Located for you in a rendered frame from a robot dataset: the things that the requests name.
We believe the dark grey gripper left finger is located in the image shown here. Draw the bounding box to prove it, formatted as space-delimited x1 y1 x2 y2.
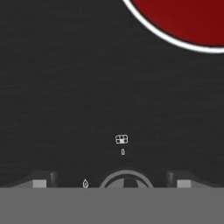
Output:
4 171 59 189

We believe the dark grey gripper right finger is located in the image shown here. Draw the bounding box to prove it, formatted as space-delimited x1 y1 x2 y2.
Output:
166 171 220 189

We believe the grey round stove knob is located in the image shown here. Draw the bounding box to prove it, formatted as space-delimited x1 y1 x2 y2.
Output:
99 170 155 189

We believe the black glass hob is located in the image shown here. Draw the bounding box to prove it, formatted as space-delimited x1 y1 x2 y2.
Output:
0 0 224 189

